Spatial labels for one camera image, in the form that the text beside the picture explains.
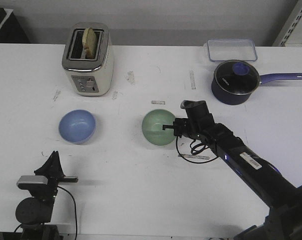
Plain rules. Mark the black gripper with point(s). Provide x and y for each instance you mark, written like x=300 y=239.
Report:
x=47 y=169
x=190 y=127

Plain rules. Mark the glass saucepan lid blue knob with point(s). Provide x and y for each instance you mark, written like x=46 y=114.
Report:
x=237 y=77

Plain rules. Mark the dark blue saucepan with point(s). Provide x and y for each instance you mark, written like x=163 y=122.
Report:
x=232 y=99

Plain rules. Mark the blue plastic bowl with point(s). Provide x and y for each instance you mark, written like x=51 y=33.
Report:
x=77 y=126

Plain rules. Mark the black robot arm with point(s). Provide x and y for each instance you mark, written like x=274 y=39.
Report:
x=35 y=212
x=284 y=200

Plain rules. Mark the bread slice in toaster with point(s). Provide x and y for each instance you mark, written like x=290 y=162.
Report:
x=89 y=43

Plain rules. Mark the cream two-slot toaster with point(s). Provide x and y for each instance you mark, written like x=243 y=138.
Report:
x=89 y=77

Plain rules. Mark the white slotted shelf rack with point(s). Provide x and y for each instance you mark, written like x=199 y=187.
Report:
x=290 y=34

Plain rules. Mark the black box in corner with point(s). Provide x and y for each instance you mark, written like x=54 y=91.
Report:
x=10 y=29

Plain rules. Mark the green plastic bowl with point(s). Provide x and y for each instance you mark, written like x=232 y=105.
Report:
x=152 y=127

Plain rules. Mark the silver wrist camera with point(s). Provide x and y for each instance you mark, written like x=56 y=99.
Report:
x=27 y=182
x=195 y=109

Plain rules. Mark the clear plastic food container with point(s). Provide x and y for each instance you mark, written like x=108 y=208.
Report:
x=227 y=49

